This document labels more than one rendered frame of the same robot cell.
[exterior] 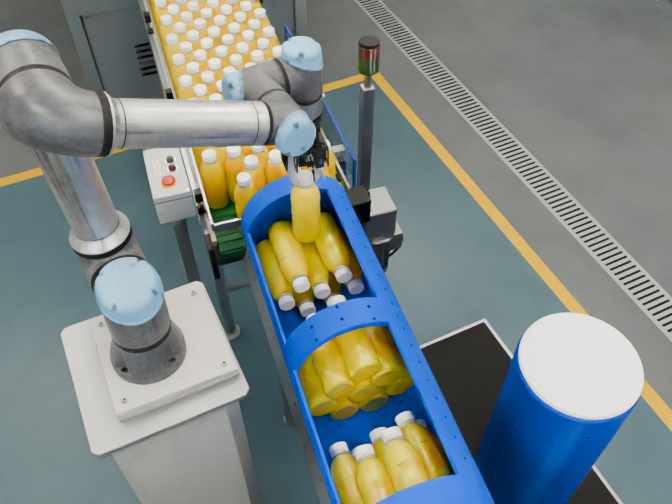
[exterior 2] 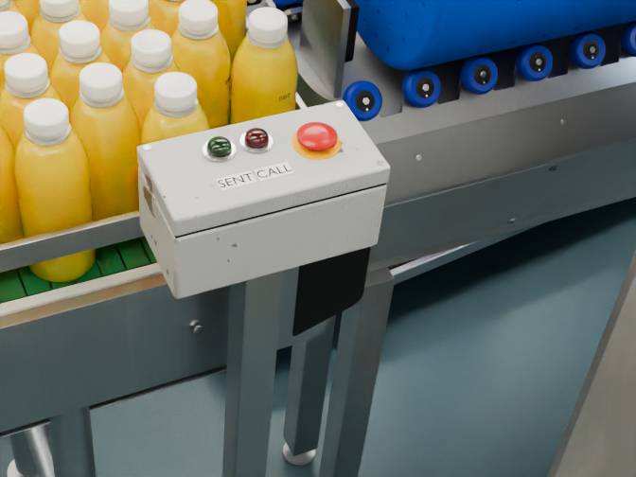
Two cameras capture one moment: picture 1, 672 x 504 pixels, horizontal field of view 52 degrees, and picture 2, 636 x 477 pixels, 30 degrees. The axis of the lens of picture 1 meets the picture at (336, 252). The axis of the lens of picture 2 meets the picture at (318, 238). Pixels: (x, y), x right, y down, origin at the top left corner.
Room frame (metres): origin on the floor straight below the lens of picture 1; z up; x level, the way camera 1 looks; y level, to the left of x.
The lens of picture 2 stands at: (1.46, 1.23, 1.79)
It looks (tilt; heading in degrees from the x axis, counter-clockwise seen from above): 45 degrees down; 259
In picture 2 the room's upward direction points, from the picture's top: 7 degrees clockwise
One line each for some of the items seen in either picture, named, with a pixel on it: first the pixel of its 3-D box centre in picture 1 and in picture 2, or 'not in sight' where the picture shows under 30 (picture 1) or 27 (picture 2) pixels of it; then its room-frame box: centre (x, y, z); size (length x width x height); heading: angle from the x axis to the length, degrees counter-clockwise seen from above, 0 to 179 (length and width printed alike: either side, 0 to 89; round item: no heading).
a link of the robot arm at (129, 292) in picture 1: (132, 299); not in sight; (0.76, 0.38, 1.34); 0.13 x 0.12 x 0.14; 30
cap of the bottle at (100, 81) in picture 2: not in sight; (100, 81); (1.52, 0.34, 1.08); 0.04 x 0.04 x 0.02
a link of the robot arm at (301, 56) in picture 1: (300, 70); not in sight; (1.10, 0.07, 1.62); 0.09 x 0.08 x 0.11; 120
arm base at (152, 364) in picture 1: (144, 338); not in sight; (0.75, 0.38, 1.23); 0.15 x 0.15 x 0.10
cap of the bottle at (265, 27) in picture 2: (243, 179); (268, 25); (1.36, 0.25, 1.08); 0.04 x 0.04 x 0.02
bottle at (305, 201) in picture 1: (305, 208); not in sight; (1.12, 0.07, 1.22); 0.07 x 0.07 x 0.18
